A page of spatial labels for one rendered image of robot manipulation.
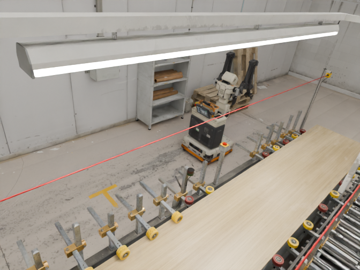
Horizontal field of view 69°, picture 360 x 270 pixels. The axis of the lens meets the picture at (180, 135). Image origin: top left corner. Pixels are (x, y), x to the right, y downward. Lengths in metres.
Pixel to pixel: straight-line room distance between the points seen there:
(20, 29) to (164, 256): 1.65
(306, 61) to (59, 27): 9.31
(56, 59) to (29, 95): 3.40
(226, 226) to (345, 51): 7.87
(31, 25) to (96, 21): 0.19
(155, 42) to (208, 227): 1.59
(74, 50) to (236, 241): 1.80
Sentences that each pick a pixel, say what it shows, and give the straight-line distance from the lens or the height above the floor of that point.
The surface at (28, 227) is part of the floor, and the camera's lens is 3.56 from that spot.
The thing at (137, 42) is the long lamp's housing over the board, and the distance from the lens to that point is 1.02.
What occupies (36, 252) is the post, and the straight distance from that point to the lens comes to 1.89.
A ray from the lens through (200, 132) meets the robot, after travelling 4.22.
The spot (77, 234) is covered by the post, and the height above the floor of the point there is 1.09.
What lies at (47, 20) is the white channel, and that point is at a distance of 0.87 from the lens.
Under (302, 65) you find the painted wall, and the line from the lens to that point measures 9.94.
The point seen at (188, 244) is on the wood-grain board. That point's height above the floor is 0.90.
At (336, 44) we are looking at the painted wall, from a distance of 9.55.
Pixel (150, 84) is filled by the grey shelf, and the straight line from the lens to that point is 4.68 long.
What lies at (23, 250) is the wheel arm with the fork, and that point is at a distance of 2.13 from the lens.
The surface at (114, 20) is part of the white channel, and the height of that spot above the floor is 2.45.
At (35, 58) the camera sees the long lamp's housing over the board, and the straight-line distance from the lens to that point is 0.86.
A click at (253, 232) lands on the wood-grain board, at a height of 0.90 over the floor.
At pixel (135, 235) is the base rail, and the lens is 2.39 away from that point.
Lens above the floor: 2.61
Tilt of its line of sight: 31 degrees down
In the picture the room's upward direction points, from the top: 7 degrees clockwise
